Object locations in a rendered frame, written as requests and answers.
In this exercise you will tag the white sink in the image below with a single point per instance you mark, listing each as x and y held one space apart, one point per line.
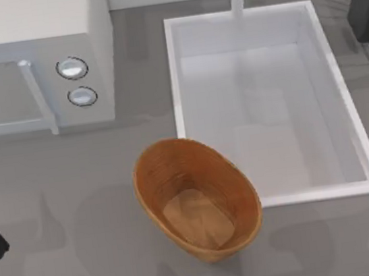
270 116

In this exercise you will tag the large microwave knob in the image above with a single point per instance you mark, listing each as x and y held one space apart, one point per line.
72 68

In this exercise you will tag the brown wooden basket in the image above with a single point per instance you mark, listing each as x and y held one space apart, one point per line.
196 201

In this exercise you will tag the pale microwave oven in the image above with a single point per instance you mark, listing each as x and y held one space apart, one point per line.
98 54

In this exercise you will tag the small microwave knob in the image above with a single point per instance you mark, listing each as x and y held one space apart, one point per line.
82 96

